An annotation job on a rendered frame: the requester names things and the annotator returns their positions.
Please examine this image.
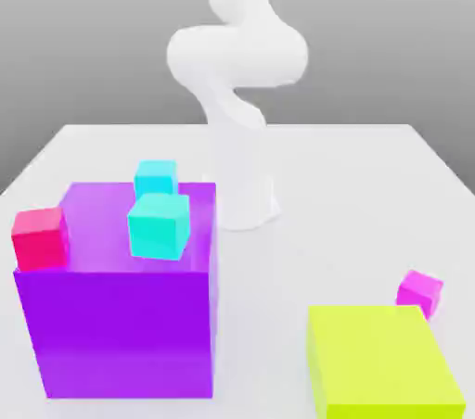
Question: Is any small turquoise cube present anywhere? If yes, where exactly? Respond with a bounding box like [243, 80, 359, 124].
[126, 192, 191, 261]

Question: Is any large yellow box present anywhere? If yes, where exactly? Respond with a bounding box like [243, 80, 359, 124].
[306, 304, 468, 419]

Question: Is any small light blue cube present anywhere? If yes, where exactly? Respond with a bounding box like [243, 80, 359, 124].
[133, 159, 179, 201]

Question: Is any large purple box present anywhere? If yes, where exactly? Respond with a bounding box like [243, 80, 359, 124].
[13, 181, 218, 400]

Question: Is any small magenta cube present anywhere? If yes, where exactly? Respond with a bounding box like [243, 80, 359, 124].
[395, 269, 445, 322]

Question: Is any small red cube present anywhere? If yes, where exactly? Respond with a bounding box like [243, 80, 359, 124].
[10, 206, 71, 273]

